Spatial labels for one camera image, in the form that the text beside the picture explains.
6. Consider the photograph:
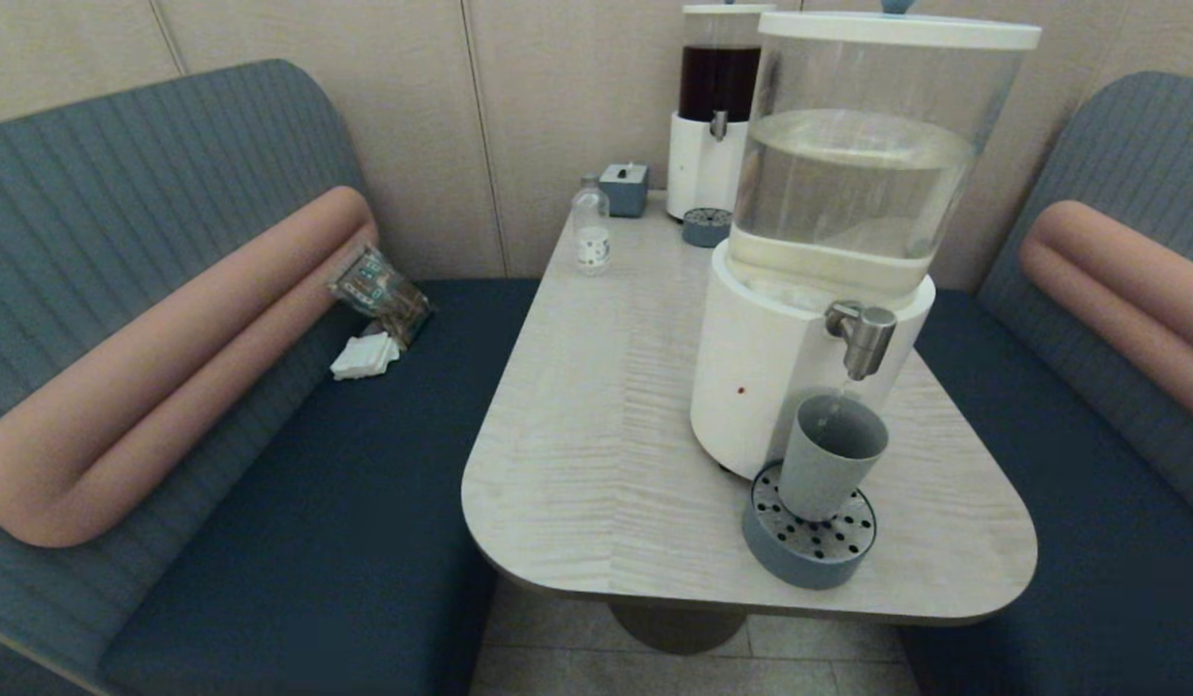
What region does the grey plastic cup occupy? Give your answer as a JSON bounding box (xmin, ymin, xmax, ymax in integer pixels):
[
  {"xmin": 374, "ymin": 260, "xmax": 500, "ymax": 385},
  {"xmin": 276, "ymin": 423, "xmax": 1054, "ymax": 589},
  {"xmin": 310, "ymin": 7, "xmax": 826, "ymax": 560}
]
[{"xmin": 778, "ymin": 393, "xmax": 889, "ymax": 523}]

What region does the large metal dispenser tap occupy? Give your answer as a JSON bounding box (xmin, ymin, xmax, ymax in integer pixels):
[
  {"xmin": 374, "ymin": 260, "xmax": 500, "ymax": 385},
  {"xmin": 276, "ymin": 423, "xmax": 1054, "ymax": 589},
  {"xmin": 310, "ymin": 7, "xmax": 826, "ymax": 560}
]
[{"xmin": 826, "ymin": 301, "xmax": 897, "ymax": 381}]

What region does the clear plastic bottle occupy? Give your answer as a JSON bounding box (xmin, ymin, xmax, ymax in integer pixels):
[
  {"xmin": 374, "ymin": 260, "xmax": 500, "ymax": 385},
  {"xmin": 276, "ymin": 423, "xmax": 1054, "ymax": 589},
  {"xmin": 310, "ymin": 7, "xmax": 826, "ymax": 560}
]
[{"xmin": 571, "ymin": 174, "xmax": 611, "ymax": 276}]

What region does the small blue tissue box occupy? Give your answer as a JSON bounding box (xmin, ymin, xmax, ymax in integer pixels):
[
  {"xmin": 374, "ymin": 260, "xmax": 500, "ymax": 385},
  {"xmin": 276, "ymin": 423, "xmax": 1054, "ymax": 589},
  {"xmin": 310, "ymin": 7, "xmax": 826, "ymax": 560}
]
[{"xmin": 598, "ymin": 161, "xmax": 650, "ymax": 218}]

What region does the small grey drip tray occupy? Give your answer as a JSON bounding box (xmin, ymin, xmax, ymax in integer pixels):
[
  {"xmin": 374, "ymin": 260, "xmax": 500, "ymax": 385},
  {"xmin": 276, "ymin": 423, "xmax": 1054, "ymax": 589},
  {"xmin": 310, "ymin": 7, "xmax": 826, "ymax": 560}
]
[{"xmin": 682, "ymin": 206, "xmax": 734, "ymax": 247}]

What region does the green snack packet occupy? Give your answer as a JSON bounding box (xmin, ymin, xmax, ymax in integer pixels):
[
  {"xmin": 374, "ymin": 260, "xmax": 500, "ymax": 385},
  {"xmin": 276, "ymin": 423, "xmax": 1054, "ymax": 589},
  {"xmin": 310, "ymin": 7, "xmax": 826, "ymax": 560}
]
[{"xmin": 326, "ymin": 242, "xmax": 433, "ymax": 347}]

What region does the white napkin stack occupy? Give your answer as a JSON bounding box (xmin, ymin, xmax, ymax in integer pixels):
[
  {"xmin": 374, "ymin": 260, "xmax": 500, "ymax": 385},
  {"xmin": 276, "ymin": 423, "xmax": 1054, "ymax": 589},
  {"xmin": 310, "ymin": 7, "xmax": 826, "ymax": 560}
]
[{"xmin": 329, "ymin": 332, "xmax": 401, "ymax": 381}]

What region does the small dark liquid dispenser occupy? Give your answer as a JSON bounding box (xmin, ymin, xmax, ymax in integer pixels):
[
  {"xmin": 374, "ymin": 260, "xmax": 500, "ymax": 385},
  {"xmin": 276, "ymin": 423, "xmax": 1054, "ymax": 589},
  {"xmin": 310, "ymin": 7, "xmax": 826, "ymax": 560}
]
[{"xmin": 666, "ymin": 3, "xmax": 776, "ymax": 221}]

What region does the grey perforated drip tray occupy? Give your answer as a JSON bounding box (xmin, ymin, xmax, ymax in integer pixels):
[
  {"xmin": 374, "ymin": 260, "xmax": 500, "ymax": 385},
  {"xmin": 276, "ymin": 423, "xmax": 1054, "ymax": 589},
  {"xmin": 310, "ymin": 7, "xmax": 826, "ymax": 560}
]
[{"xmin": 742, "ymin": 459, "xmax": 878, "ymax": 591}]

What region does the large clear water dispenser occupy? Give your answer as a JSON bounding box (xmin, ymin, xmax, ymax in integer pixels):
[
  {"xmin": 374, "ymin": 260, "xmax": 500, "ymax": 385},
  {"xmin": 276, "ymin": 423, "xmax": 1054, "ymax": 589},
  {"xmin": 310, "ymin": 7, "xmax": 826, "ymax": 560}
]
[{"xmin": 690, "ymin": 10, "xmax": 1042, "ymax": 479}]

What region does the blue ribbed sofa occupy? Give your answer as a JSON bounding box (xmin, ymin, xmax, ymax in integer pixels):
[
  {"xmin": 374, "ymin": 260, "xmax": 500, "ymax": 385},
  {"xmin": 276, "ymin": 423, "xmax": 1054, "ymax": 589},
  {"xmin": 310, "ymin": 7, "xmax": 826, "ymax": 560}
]
[
  {"xmin": 896, "ymin": 70, "xmax": 1193, "ymax": 696},
  {"xmin": 0, "ymin": 58, "xmax": 539, "ymax": 696}
]

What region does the pink bolster cushion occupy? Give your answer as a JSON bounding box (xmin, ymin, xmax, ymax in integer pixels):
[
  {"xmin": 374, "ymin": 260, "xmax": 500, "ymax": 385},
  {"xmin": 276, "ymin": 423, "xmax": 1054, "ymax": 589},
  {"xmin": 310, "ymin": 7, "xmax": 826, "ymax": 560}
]
[
  {"xmin": 0, "ymin": 186, "xmax": 380, "ymax": 550},
  {"xmin": 1020, "ymin": 200, "xmax": 1193, "ymax": 431}
]

